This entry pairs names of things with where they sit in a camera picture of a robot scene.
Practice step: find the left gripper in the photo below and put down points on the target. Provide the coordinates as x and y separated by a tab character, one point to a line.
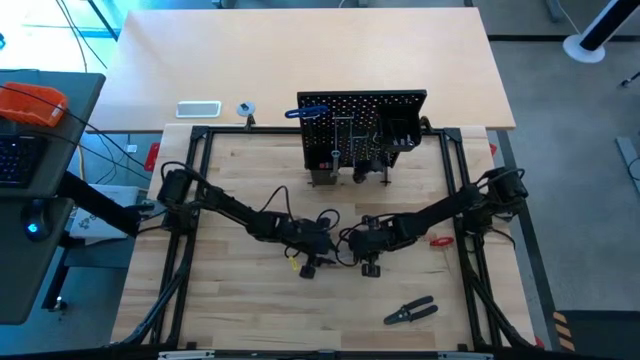
307	270

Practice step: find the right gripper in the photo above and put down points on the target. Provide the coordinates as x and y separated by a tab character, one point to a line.
371	270

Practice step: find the chrome socket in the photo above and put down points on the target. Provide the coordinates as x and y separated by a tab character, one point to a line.
410	143
399	144

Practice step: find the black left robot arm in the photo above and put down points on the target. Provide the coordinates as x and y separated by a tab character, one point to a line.
220	205

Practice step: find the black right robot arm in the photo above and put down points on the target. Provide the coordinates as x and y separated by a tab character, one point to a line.
450	205

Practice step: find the yellow label tag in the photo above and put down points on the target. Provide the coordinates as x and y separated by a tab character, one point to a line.
294	263

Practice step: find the tall black box holder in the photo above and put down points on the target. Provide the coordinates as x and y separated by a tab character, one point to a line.
325	177

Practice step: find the silver metal plate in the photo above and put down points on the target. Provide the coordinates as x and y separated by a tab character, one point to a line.
187	355
465	356

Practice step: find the black plastic bin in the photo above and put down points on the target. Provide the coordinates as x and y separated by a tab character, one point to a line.
400	132

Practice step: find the black metal pegboard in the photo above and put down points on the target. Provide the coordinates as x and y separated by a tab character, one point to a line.
360	107

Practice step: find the blue-white tape roll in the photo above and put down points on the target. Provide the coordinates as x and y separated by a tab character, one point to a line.
246	108

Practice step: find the red table clamp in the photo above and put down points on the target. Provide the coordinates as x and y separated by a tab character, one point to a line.
494	150
152	157

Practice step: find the white rectangular tablet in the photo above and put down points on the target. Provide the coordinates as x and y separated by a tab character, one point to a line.
198	109

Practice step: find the small white tag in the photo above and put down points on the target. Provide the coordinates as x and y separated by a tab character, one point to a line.
132	148

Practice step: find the light wooden desk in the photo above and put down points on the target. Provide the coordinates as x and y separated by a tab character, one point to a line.
250	50

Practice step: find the white paper sheet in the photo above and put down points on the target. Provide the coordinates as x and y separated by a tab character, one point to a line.
110	195

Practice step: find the black computer mouse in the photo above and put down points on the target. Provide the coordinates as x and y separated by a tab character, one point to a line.
35	222

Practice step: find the dark grey side desk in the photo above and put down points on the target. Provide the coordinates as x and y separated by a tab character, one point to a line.
20	280

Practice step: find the white round-base stand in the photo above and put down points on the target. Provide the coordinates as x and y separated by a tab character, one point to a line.
584	47

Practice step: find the black backlit keyboard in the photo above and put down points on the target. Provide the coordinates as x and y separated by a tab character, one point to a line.
17	160

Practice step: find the orange plastic case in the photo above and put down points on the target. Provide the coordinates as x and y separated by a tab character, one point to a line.
30	105

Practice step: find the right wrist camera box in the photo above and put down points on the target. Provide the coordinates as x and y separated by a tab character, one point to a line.
372	237

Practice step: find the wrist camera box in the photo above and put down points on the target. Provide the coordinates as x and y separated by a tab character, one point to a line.
307	232
372	237

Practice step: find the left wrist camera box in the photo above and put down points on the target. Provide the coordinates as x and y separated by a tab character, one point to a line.
307	232

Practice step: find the silver rectangular bracket hook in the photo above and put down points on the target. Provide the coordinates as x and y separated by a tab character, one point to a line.
342	118

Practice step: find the black aluminium rig frame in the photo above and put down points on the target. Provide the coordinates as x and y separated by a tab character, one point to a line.
240	131

